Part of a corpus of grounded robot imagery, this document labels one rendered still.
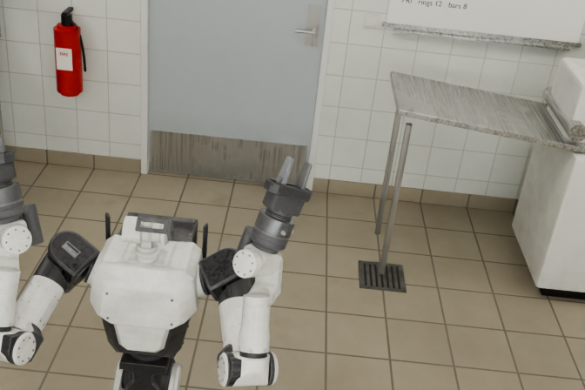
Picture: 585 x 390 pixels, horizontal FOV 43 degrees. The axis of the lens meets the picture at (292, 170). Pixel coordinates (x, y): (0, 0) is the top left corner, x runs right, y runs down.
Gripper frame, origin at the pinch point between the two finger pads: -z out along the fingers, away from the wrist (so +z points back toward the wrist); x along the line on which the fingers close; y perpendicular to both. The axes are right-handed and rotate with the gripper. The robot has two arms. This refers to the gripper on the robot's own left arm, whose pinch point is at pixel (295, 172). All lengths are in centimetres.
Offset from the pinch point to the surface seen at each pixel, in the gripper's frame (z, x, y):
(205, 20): -18, -91, 264
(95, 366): 135, -38, 137
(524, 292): 53, -247, 103
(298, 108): 11, -157, 240
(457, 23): -69, -199, 184
